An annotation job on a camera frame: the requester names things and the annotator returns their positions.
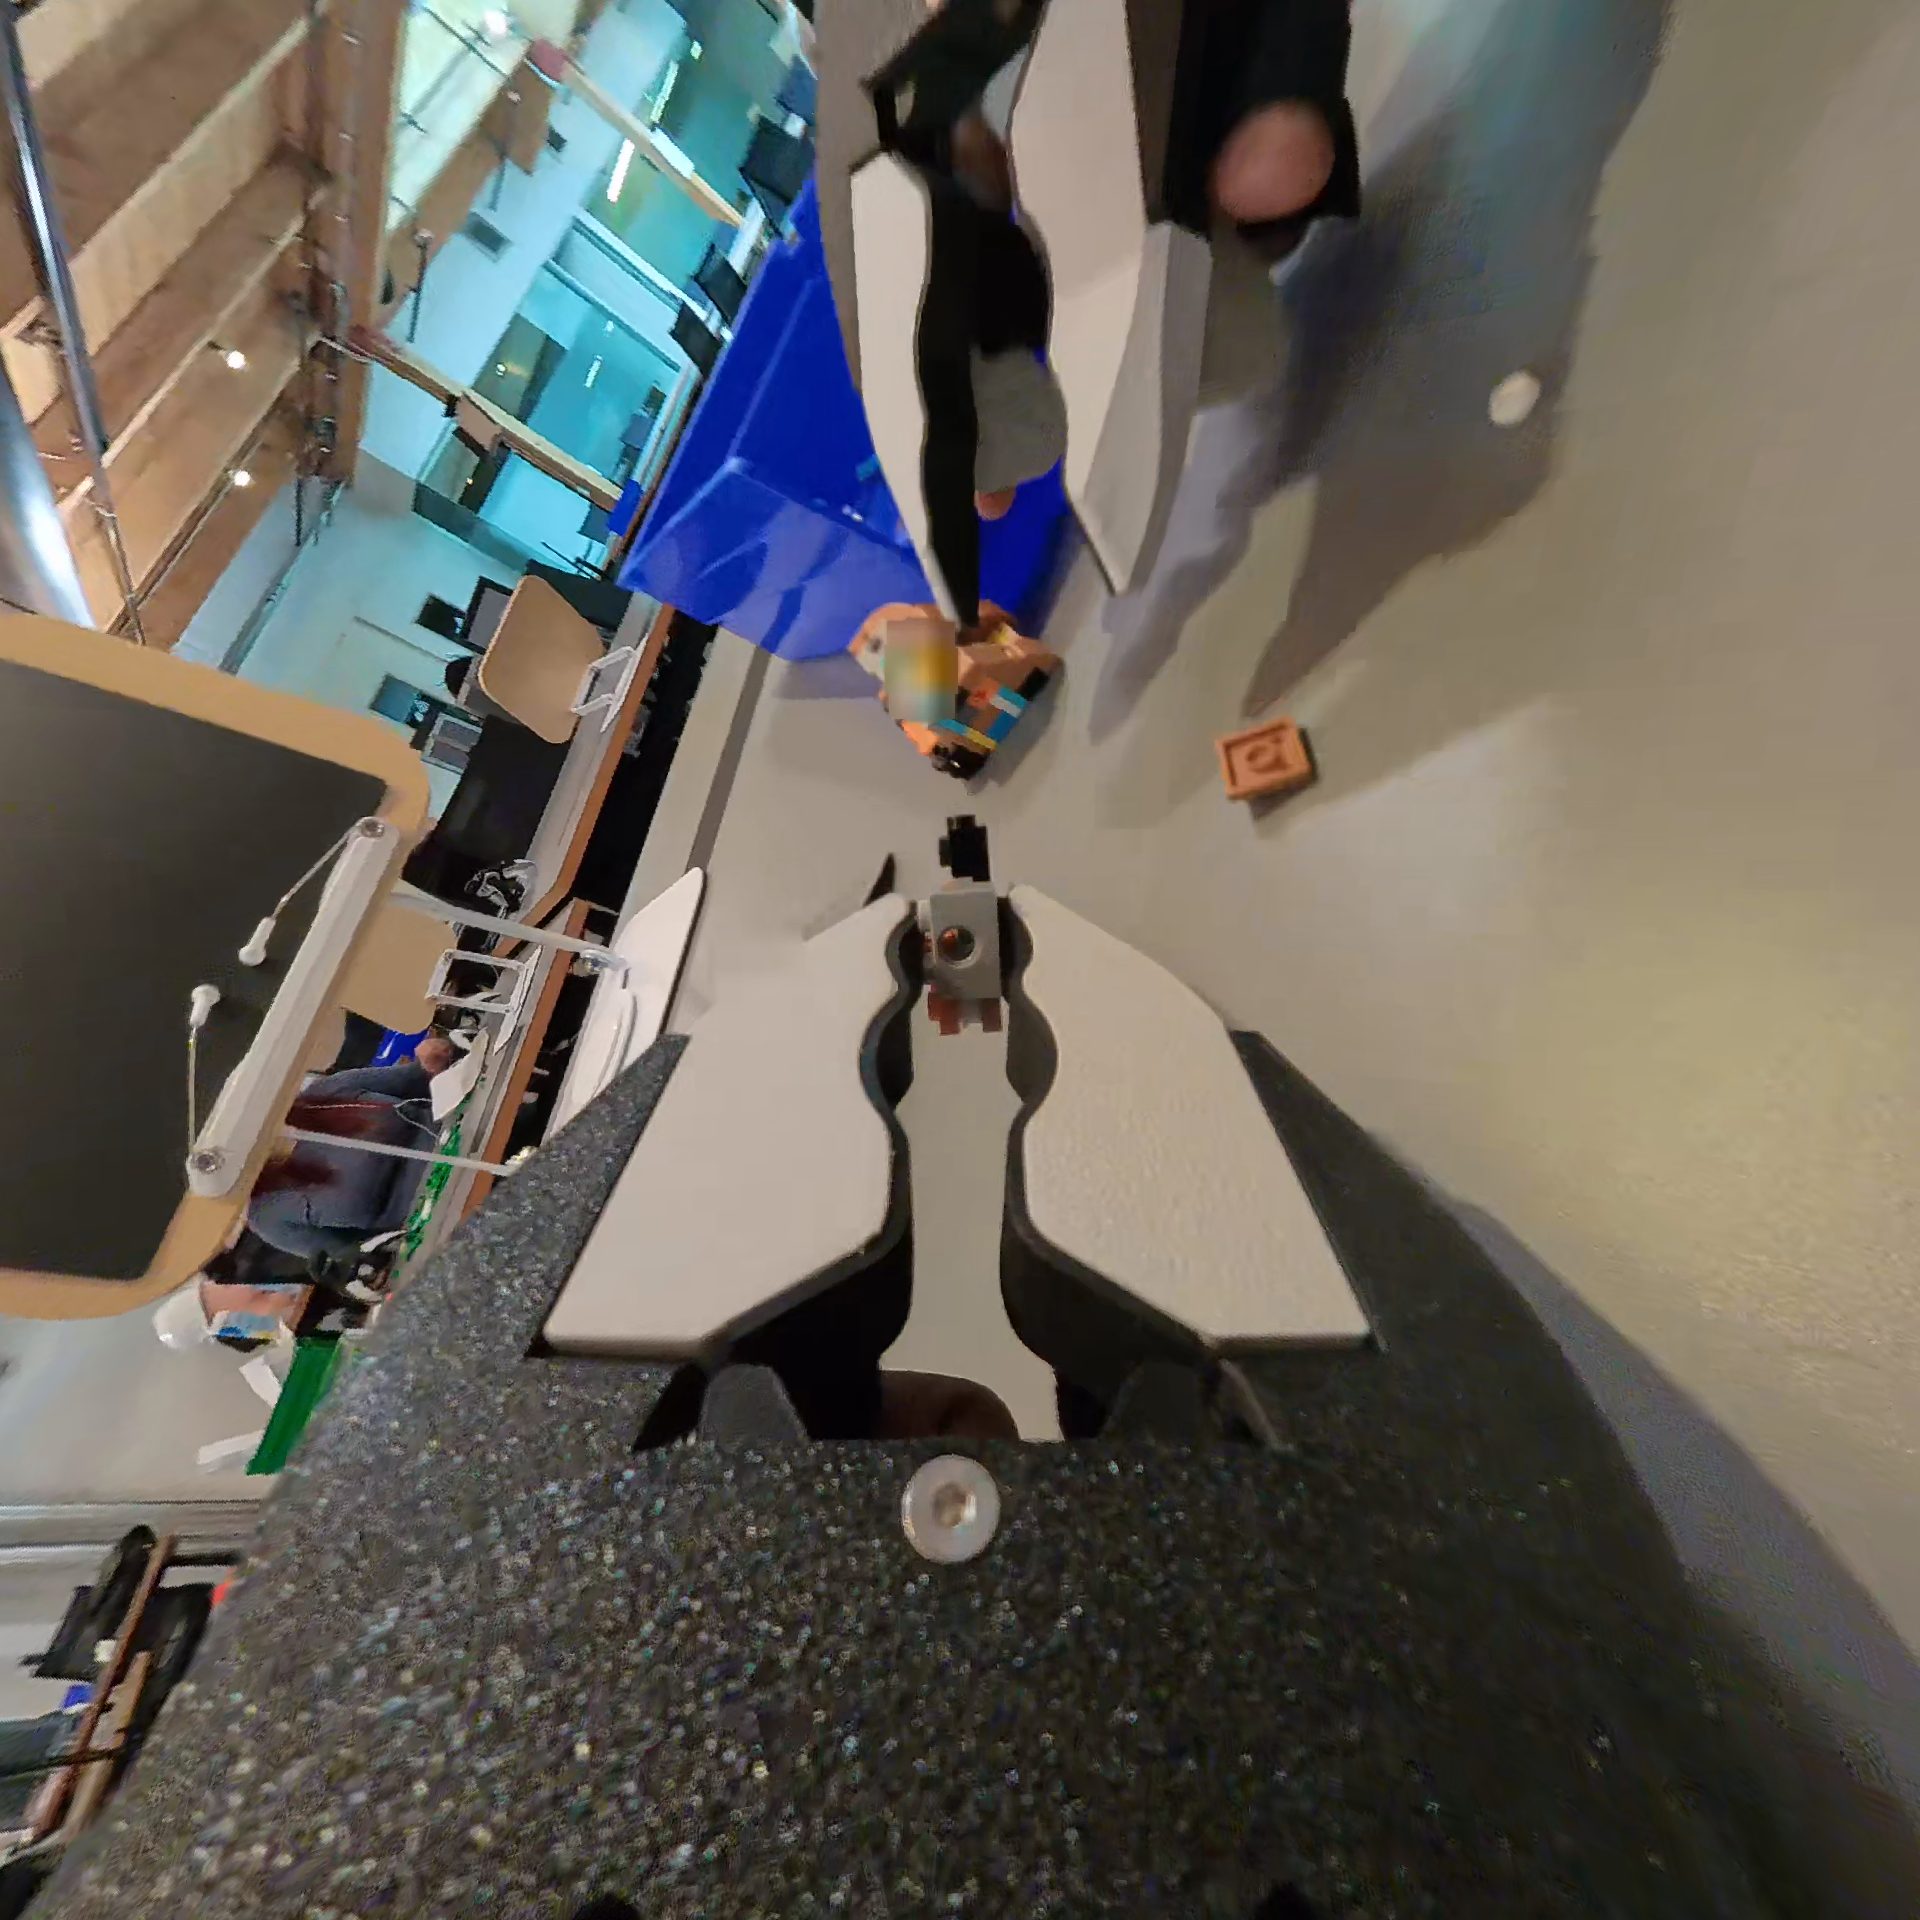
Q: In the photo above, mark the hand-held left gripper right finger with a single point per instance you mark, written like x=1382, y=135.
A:
x=1185, y=1184

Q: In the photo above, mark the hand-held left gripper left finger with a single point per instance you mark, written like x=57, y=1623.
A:
x=721, y=1184

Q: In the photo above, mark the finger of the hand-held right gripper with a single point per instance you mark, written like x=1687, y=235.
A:
x=887, y=330
x=1109, y=301

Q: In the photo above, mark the blue storage bin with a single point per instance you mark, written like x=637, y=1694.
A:
x=764, y=375
x=780, y=569

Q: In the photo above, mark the grey hinge brick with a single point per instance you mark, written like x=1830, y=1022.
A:
x=964, y=942

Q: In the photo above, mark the black brick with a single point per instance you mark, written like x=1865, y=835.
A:
x=964, y=849

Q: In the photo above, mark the grey desk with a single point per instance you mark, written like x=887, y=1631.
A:
x=1500, y=901

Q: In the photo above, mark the person's right hand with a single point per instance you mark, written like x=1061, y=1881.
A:
x=1277, y=159

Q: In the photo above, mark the person's left hand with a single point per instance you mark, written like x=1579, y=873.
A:
x=938, y=1406

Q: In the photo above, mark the orange brick model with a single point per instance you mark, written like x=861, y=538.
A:
x=1009, y=674

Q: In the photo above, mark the long wooden-edged table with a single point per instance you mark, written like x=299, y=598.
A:
x=593, y=809

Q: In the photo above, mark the wooden beam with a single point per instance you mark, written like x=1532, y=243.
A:
x=495, y=427

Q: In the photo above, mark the small pale round disc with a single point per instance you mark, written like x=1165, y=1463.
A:
x=1517, y=398

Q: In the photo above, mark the brown-orange square plate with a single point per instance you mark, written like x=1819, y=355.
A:
x=1268, y=762

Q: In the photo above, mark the tan wooden chair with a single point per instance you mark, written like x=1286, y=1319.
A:
x=541, y=662

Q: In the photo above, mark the green printed box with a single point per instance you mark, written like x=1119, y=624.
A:
x=294, y=1410

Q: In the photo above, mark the black panel with wooden rim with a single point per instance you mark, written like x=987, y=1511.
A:
x=135, y=975

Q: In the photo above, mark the clear acrylic bracket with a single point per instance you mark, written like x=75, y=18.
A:
x=390, y=1153
x=495, y=934

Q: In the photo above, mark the clear acrylic frame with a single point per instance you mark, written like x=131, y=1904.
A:
x=609, y=691

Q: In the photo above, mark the white bracket bar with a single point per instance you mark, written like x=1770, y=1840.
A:
x=301, y=1005

